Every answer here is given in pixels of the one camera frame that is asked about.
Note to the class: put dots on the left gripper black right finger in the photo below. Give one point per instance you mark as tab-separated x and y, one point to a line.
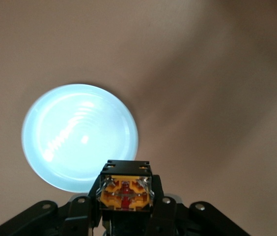
173	218

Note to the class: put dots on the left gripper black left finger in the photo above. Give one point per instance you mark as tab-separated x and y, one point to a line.
74	216

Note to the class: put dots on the orange and black switch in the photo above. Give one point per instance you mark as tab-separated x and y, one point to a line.
126	194

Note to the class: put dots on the light blue round plate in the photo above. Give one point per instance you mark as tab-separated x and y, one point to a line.
67	147

